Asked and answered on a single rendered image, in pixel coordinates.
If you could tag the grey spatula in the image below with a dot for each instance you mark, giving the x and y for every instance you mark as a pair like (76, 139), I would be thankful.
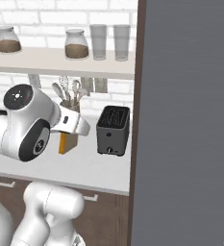
(76, 88)

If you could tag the orange wooden utensil holder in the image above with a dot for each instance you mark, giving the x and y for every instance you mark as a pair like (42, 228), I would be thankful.
(67, 142)

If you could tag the brown side panel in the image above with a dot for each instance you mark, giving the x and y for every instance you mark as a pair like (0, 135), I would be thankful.
(139, 64)

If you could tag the grey wall socket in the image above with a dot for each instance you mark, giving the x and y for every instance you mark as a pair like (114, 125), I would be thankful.
(101, 85)
(87, 84)
(34, 80)

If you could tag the brown drawer front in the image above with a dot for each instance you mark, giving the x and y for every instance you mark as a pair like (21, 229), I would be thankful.
(107, 221)

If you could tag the clear drinking glass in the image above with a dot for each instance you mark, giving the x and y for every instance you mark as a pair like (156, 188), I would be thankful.
(98, 41)
(121, 42)

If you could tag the toaster lever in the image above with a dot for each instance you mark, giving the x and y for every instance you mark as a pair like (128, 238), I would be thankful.
(109, 150)

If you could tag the dark grey toaster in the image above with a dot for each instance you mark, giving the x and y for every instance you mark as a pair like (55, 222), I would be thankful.
(112, 137)

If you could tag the grey spoon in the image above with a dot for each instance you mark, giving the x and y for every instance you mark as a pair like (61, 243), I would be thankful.
(57, 90)

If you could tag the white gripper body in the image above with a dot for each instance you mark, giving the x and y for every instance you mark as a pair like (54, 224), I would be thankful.
(83, 127)

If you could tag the grey whisk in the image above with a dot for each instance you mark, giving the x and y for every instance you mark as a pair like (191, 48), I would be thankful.
(64, 84)

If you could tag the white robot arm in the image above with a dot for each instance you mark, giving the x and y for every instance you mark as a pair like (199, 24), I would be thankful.
(23, 118)

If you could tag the white wall shelf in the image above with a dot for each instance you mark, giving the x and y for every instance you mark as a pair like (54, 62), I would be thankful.
(62, 64)

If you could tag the glass jar with brown contents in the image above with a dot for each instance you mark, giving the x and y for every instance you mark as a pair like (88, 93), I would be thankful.
(76, 44)
(8, 40)

